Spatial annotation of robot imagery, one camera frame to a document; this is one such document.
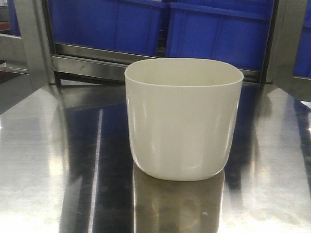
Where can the white plastic bin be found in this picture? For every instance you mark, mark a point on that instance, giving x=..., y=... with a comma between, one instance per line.
x=181, y=116

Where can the blue crate left of centre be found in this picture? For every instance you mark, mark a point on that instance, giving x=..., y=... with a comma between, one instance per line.
x=131, y=26

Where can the blue crate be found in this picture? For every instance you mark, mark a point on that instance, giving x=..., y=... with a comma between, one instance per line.
x=131, y=26
x=303, y=58
x=232, y=31

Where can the blue crate right of centre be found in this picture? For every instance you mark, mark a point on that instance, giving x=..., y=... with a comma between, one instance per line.
x=232, y=31

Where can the blue crate far right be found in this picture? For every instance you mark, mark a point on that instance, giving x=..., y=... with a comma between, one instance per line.
x=303, y=58

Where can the stainless steel shelf frame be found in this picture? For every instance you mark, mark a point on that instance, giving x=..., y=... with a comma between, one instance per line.
x=35, y=53

